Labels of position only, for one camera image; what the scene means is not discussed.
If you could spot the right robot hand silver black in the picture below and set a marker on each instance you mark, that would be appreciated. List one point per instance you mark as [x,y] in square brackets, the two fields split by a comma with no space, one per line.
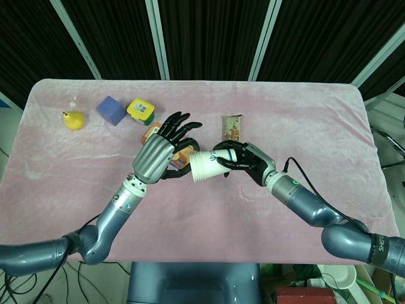
[256,164]

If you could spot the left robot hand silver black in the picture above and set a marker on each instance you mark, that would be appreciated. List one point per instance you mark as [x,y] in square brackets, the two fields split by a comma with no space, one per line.
[152,158]

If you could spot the white paper cup stack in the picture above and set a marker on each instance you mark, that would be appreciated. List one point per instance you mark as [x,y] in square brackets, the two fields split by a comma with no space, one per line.
[209,164]

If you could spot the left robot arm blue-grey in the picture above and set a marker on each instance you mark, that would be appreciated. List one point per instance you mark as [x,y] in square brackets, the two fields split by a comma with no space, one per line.
[120,209]

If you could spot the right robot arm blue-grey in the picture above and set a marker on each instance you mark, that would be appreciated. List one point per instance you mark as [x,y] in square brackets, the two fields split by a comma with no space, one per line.
[303,196]

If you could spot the orange cookie box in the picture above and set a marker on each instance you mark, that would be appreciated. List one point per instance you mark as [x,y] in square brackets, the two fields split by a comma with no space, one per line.
[152,131]

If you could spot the beige snack bar wrapper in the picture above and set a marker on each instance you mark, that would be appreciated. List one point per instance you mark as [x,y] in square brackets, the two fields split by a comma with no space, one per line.
[232,126]

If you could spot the yellow lidded green tub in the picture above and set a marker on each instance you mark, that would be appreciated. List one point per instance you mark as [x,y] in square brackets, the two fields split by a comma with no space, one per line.
[140,109]

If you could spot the purple cube block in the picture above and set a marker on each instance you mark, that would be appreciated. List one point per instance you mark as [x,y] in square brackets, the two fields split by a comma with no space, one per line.
[110,111]

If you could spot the pink velvet tablecloth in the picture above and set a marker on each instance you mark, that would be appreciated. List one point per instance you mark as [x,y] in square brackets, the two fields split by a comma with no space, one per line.
[196,215]

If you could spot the yellow pear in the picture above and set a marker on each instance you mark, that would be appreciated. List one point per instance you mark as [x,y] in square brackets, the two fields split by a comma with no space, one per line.
[75,120]

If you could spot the black partition panel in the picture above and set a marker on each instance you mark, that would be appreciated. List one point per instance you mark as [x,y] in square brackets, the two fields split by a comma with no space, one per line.
[322,38]
[31,47]
[117,38]
[212,38]

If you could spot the blue-grey robot torso base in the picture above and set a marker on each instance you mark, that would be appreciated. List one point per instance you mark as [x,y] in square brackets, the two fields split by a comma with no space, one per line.
[193,282]

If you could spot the white plastic bowl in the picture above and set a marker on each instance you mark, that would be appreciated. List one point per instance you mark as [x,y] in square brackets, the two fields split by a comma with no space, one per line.
[338,277]

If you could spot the red box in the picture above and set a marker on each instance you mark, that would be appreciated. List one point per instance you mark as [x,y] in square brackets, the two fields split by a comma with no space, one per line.
[303,296]

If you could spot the pale partition frame post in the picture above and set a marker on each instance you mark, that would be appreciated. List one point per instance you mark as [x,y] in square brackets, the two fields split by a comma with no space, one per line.
[78,44]
[383,98]
[379,57]
[159,44]
[9,103]
[263,44]

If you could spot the chrome metal chair frame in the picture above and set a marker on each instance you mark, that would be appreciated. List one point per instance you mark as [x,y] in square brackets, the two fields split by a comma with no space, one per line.
[390,141]

